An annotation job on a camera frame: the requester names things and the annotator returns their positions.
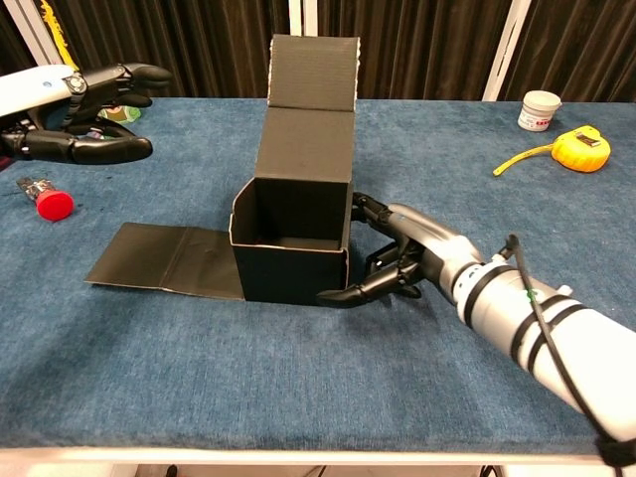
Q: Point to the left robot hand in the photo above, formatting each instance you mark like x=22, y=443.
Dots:
x=35, y=89

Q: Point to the white plastic jar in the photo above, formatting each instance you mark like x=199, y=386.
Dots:
x=536, y=111

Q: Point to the black paper box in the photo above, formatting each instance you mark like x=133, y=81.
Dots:
x=288, y=273

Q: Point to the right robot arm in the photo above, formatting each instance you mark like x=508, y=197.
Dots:
x=502, y=308

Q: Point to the blue table mat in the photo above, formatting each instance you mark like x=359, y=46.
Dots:
x=298, y=372

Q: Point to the green-haired doll head toy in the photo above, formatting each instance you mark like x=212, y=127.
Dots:
x=130, y=114

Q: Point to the yellow tape measure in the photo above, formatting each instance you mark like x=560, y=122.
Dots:
x=579, y=154

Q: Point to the white metal frame post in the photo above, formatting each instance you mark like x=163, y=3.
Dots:
x=302, y=17
x=30, y=40
x=509, y=45

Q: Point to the red push button switch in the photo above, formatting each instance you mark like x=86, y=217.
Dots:
x=54, y=206

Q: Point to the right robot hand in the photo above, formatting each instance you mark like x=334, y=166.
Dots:
x=432, y=238

